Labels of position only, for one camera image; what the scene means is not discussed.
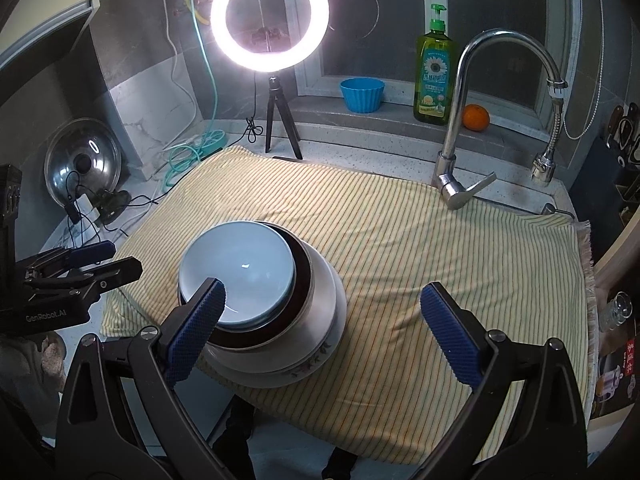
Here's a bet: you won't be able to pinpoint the flexible faucet sprayer hose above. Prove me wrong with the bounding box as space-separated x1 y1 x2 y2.
530 80 568 188

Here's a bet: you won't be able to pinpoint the black tripod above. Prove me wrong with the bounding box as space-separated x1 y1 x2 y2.
264 76 304 161

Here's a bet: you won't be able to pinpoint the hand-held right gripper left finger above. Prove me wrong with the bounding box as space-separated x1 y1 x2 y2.
54 277 227 480

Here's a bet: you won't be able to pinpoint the orange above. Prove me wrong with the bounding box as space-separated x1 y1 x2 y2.
462 104 490 132

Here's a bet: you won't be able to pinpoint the dark knife block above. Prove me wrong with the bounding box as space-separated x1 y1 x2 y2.
607 150 640 211

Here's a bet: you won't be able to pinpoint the dark glass window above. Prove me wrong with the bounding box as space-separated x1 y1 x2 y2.
295 0 586 131

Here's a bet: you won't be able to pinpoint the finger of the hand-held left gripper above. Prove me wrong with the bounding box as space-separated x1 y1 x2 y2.
15 240 117 277
25 256 143 305

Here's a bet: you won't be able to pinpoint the brown knife handle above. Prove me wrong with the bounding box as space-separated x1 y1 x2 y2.
606 105 626 151

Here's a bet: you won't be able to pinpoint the green dish soap bottle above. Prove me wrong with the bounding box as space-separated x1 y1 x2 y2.
413 4 458 126

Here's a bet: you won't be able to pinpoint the wooden shelf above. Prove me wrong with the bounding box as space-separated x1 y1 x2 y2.
590 210 640 311

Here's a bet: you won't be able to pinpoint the person's left hand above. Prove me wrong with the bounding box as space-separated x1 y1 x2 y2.
0 332 67 396

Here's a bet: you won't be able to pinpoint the blue ribbed cup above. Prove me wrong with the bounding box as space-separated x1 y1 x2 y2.
340 78 386 114

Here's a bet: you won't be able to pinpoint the white ceramic bowl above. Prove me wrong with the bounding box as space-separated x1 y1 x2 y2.
177 221 296 331

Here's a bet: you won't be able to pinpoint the small red steel bowl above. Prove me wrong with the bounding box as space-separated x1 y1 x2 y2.
202 227 313 351

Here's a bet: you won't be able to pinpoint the red and black box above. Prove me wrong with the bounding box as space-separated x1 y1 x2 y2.
590 330 640 421

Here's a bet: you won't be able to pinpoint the metal bead chain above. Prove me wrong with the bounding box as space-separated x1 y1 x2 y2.
564 0 603 141

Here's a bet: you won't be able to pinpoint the large steel bowl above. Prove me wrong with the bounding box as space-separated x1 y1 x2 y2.
202 237 348 373

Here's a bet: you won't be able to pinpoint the white wall cabinet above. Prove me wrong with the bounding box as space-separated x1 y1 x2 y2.
0 0 101 73

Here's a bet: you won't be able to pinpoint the steel pot lid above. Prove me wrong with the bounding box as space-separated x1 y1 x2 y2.
44 117 122 208

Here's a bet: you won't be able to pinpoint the dark round device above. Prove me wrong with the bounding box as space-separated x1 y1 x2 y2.
95 189 132 226

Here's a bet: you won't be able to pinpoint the metal sink knob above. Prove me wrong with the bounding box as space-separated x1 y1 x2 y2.
542 202 576 221

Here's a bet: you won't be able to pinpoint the clear glass cup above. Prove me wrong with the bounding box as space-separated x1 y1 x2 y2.
598 291 633 333

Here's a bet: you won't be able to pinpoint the black scissors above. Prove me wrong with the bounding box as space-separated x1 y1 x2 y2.
616 115 640 166

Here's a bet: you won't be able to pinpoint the black ring light cable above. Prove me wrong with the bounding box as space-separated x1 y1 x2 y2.
244 67 265 148

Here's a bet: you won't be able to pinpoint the chrome faucet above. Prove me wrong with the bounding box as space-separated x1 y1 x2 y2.
433 29 568 211

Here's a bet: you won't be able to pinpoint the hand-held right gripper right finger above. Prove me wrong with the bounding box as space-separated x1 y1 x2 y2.
410 282 590 480

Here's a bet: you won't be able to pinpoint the thin black cables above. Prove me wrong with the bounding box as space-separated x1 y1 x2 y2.
62 170 161 241

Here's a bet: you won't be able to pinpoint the white cable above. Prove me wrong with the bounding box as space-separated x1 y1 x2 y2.
155 0 211 161

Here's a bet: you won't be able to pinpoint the yellow striped towel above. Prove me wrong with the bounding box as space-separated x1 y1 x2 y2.
100 145 593 466

